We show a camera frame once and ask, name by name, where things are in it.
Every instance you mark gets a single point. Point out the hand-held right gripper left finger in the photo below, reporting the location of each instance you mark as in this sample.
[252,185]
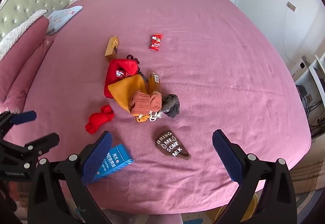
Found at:
[97,159]

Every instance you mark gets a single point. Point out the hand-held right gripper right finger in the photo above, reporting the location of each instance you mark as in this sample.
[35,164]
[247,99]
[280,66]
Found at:
[227,155]

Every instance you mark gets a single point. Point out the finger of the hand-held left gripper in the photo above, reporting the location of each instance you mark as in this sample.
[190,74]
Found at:
[42,142]
[24,116]

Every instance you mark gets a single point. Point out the red snack wrapper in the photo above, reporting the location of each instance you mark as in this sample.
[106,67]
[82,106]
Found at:
[119,73]

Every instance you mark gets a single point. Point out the blue and white box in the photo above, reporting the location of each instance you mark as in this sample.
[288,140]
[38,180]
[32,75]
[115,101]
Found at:
[119,160]

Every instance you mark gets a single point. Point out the red sock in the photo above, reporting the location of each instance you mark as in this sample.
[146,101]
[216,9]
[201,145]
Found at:
[97,118]

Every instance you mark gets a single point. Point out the yellow basin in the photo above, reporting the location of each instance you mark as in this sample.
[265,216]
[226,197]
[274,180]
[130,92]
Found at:
[254,200]

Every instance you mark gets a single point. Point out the pink pillow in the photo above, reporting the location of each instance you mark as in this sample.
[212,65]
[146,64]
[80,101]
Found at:
[22,61]

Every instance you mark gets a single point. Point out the brown sock with white print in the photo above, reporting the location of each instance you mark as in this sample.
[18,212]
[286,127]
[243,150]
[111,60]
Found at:
[170,145]

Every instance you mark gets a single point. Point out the rust orange knit sock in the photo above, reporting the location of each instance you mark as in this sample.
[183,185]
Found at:
[142,103]

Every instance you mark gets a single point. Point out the grey knit sock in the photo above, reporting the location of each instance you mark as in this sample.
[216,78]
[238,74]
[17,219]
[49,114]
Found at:
[171,106]

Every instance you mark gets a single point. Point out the mustard yellow cloth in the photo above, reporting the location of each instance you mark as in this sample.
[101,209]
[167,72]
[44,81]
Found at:
[127,89]

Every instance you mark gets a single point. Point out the white fluffy blanket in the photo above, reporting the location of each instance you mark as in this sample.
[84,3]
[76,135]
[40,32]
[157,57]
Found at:
[17,31]

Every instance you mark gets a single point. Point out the long orange box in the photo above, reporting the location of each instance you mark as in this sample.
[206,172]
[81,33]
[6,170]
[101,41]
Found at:
[155,84]

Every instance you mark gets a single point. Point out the pink bed sheet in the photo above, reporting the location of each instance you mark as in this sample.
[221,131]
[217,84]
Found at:
[215,61]

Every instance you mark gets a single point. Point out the red cloth bag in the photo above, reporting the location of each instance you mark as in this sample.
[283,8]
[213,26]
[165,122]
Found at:
[119,65]

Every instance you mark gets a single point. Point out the light blue patterned pillow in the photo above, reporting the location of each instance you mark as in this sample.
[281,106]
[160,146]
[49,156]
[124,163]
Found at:
[63,17]

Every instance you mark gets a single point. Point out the dark brown knit bow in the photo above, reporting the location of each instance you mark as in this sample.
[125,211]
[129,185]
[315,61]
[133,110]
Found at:
[130,56]

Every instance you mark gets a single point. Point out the tan cardboard box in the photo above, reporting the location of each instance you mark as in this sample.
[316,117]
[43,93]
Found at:
[111,49]

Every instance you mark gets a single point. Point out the white shelf unit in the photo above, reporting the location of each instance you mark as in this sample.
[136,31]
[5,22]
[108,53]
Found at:
[313,82]

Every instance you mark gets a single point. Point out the small red snack packet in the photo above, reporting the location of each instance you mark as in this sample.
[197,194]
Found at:
[155,44]

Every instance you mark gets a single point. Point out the wall switch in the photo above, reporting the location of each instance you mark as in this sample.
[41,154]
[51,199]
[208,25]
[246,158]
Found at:
[291,6]

